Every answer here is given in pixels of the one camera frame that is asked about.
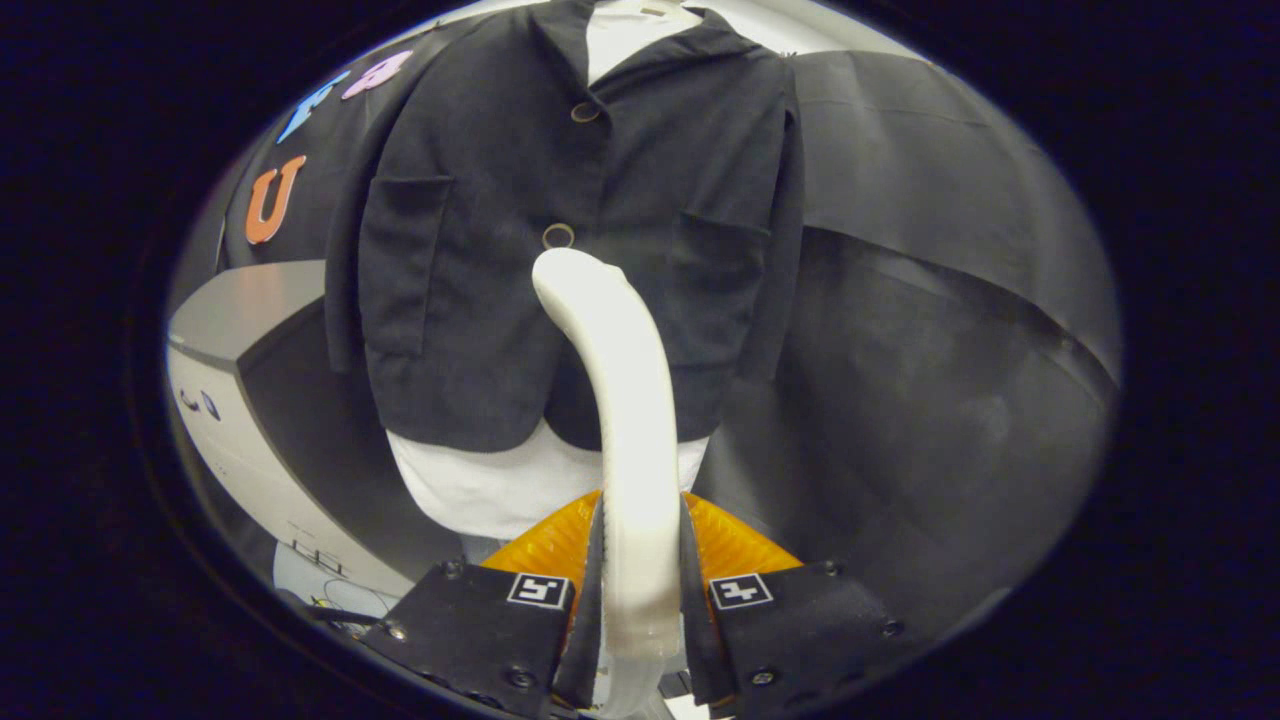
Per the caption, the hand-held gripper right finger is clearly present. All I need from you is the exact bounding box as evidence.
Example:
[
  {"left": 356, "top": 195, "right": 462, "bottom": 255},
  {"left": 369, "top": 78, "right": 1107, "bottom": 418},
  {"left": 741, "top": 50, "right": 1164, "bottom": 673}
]
[{"left": 680, "top": 490, "right": 911, "bottom": 719}]

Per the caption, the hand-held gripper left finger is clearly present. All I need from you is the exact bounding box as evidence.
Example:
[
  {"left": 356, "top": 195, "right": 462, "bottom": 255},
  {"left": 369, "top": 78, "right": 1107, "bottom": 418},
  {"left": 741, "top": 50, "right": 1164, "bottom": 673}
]
[{"left": 360, "top": 490, "right": 606, "bottom": 719}]

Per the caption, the white garment steamer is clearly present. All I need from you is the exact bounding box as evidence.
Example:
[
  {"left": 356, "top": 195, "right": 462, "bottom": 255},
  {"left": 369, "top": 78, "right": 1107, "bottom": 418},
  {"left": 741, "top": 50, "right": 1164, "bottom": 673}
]
[{"left": 532, "top": 248, "right": 687, "bottom": 719}]

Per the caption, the black jacket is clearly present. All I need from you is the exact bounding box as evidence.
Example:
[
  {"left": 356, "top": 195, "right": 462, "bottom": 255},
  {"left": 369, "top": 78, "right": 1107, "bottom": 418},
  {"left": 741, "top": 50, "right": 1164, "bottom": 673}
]
[{"left": 325, "top": 0, "right": 806, "bottom": 453}]

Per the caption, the white mannequin torso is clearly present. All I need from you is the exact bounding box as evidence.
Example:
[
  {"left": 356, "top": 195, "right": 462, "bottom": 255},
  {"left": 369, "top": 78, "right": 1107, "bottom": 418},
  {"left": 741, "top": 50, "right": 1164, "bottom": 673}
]
[{"left": 385, "top": 0, "right": 711, "bottom": 541}]

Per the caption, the black backdrop cloth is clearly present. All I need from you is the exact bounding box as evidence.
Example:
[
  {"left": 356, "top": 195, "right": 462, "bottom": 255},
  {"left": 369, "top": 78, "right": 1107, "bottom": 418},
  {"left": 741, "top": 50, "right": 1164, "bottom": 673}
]
[{"left": 165, "top": 20, "right": 1121, "bottom": 641}]

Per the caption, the grey cabinet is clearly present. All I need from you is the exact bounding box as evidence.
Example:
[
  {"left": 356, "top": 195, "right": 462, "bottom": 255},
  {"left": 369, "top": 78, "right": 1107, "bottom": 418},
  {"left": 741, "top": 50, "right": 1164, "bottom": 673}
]
[{"left": 165, "top": 260, "right": 466, "bottom": 601}]

